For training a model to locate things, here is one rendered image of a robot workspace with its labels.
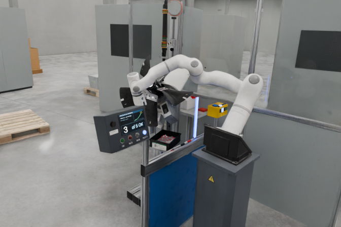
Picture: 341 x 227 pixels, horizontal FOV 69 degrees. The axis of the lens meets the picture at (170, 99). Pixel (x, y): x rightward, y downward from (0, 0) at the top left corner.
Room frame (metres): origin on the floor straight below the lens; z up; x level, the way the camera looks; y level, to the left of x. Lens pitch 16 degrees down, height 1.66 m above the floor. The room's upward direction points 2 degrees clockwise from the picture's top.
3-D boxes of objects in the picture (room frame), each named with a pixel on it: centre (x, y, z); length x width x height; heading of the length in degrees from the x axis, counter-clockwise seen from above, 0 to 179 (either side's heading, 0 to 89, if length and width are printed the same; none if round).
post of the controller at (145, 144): (1.36, 0.14, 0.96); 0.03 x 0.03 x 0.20; 49
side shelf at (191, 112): (2.48, -0.21, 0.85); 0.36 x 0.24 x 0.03; 49
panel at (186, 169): (1.68, -0.14, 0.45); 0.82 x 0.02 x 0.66; 139
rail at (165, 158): (1.68, -0.14, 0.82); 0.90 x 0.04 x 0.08; 139
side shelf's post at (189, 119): (2.48, -0.21, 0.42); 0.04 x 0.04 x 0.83; 49
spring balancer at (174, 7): (2.71, -0.01, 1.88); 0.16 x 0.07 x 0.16; 84
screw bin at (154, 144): (1.74, 0.03, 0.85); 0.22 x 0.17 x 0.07; 155
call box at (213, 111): (1.98, -0.40, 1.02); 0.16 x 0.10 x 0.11; 139
